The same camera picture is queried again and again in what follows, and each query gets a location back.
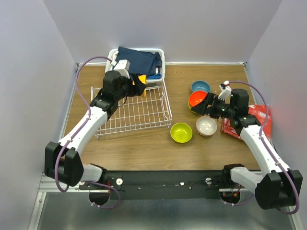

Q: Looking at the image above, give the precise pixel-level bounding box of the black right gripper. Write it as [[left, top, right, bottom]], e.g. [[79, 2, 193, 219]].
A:
[[191, 92, 236, 119]]

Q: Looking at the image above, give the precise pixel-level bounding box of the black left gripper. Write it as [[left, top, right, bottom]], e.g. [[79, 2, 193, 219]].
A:
[[115, 72, 147, 101]]

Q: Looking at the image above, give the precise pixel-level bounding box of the yellow orange bowl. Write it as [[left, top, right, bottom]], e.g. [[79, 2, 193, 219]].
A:
[[132, 74, 147, 98]]

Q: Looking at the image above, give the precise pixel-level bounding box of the white black striped bowl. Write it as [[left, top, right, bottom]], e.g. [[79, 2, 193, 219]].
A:
[[196, 116, 217, 137]]

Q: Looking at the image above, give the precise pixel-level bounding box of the blue bowl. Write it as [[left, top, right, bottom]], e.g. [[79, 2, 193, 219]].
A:
[[191, 80, 211, 92]]

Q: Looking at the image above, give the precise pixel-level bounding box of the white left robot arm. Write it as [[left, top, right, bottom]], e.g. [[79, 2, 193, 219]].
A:
[[44, 70, 146, 189]]

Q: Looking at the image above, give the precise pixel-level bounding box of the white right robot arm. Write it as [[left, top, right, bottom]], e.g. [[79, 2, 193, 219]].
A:
[[191, 89, 303, 214]]

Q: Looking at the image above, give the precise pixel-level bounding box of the bright blue cloth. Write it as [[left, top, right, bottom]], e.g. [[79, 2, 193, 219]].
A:
[[147, 73, 162, 80]]

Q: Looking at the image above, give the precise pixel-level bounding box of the dark blue folded cloth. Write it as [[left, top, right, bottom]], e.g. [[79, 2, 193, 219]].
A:
[[116, 46, 163, 77]]

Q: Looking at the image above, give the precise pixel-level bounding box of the white plastic basket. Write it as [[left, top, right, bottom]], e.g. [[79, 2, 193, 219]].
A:
[[107, 46, 165, 85]]

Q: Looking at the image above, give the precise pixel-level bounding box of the red plastic bag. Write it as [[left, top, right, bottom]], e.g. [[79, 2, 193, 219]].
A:
[[220, 104, 272, 141]]

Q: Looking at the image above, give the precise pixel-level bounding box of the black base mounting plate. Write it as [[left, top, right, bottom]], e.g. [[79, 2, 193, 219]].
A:
[[79, 170, 252, 201]]

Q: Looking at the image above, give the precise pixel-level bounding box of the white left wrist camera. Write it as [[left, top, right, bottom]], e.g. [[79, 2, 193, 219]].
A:
[[110, 59, 130, 79]]

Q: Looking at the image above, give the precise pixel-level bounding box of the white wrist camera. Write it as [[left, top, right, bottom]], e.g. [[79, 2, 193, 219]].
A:
[[110, 59, 130, 79], [218, 80, 232, 101]]

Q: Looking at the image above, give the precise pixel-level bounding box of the white wire dish rack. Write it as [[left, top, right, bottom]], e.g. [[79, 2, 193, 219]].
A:
[[95, 80, 172, 138]]

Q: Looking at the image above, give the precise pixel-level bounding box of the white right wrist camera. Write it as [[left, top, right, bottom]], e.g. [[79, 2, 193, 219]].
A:
[[218, 80, 232, 101]]

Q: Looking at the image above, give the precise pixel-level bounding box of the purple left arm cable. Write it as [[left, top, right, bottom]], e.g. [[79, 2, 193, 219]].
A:
[[54, 56, 120, 209]]

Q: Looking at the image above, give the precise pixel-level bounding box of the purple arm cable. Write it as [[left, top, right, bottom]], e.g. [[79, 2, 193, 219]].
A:
[[54, 56, 120, 209], [223, 80, 300, 214]]

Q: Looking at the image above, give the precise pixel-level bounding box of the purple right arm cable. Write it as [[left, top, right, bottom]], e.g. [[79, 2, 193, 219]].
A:
[[223, 80, 300, 214]]

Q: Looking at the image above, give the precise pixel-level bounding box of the aluminium frame rail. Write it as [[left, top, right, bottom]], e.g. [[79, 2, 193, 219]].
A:
[[38, 174, 108, 193]]

